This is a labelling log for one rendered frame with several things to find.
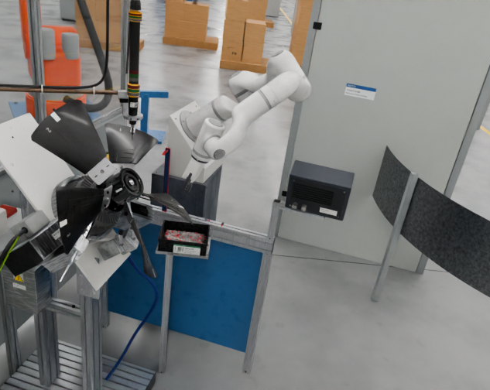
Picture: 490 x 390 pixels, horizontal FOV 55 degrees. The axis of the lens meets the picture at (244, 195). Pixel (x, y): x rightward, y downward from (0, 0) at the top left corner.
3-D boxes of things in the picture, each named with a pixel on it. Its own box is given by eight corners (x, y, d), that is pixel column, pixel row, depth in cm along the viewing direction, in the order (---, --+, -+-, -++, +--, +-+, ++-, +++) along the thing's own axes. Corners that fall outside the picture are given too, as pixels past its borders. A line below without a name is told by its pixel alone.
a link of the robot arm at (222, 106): (216, 97, 245) (253, 73, 234) (235, 126, 250) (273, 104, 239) (208, 104, 234) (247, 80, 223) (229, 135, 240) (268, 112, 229)
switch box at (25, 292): (5, 304, 195) (0, 261, 185) (21, 292, 202) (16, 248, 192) (38, 315, 192) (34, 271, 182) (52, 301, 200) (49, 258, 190)
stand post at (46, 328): (41, 396, 230) (21, 183, 177) (53, 382, 237) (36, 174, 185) (49, 398, 229) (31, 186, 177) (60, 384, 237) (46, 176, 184)
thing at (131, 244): (123, 255, 196) (110, 244, 193) (127, 244, 201) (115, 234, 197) (136, 248, 192) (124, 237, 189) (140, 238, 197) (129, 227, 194)
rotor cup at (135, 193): (121, 219, 180) (146, 206, 174) (90, 200, 170) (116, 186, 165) (125, 189, 189) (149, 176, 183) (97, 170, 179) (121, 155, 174)
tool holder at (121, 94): (118, 121, 169) (118, 94, 165) (116, 114, 175) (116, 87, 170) (144, 121, 172) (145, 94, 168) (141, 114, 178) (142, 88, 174)
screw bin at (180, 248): (156, 252, 208) (157, 238, 205) (162, 232, 223) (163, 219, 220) (206, 258, 209) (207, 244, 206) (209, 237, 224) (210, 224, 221)
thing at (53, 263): (52, 273, 164) (41, 264, 161) (63, 254, 171) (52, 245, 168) (77, 260, 158) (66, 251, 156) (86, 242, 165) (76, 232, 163)
